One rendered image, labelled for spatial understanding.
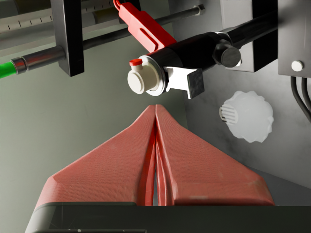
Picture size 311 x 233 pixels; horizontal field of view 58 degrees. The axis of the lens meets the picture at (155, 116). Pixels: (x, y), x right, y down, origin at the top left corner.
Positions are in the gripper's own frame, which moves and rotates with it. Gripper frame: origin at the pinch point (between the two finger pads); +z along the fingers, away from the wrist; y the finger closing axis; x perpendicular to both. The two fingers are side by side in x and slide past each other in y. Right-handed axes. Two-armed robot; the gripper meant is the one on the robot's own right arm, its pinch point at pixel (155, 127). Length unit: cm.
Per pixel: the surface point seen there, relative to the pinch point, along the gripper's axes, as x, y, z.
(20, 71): 6.5, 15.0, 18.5
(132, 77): 0.8, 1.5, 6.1
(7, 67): 5.8, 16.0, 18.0
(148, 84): 1.1, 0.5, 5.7
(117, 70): 14.9, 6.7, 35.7
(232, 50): -0.3, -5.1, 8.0
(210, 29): 8.9, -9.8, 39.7
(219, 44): -0.2, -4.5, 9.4
